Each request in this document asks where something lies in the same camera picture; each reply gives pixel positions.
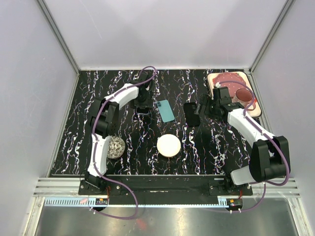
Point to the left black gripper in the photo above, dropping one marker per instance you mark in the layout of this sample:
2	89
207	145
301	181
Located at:
148	103

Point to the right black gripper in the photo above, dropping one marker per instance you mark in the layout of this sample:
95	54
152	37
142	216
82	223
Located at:
204	100

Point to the phone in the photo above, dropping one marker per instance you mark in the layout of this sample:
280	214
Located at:
192	119

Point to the teal smartphone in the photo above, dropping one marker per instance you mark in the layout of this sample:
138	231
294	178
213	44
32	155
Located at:
165	111

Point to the blue smartphone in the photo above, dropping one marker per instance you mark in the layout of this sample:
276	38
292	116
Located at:
143	111

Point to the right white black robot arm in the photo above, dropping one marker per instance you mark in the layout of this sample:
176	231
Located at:
269	158

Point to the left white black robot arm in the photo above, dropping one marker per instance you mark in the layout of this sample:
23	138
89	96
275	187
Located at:
104	122

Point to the pink polka dot plate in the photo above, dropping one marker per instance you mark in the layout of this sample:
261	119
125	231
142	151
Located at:
232	81

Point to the pink ghost pattern mug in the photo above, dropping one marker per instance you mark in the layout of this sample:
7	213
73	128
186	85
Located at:
243	96

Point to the white round lid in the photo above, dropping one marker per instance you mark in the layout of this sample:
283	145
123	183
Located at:
168	145

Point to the leaf patterned round bowl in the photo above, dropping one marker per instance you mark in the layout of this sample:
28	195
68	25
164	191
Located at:
116	148

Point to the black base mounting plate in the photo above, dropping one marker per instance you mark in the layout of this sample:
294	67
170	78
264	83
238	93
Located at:
207	185

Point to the right small controller board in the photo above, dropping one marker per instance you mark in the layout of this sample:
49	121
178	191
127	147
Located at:
238	203

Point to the small controller board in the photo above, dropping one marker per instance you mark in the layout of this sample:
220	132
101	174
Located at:
101	201
238	203

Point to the left small controller board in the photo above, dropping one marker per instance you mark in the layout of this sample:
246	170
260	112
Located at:
101	201

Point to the aluminium frame rail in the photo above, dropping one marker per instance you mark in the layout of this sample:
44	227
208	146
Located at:
57	187

